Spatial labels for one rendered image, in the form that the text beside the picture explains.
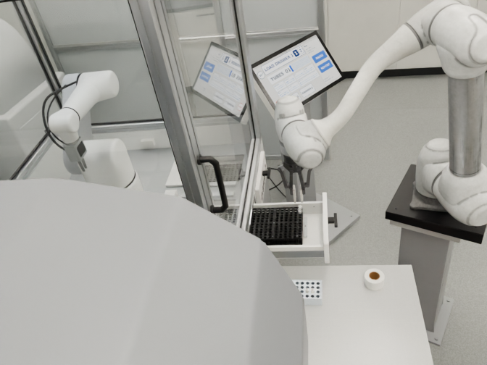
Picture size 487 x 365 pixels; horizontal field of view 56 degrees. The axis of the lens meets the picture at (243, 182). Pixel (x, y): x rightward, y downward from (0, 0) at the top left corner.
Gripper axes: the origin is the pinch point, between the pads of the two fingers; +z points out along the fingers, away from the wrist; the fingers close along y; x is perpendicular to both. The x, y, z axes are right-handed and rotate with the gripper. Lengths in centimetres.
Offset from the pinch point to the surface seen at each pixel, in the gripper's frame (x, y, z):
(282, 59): 88, -9, -16
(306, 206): 6.1, 2.2, 12.3
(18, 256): -101, -25, -78
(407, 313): -37, 36, 24
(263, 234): -11.5, -13.8, 9.8
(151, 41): -52, -20, -84
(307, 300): -33.7, 2.5, 21.1
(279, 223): -5.8, -7.9, 9.8
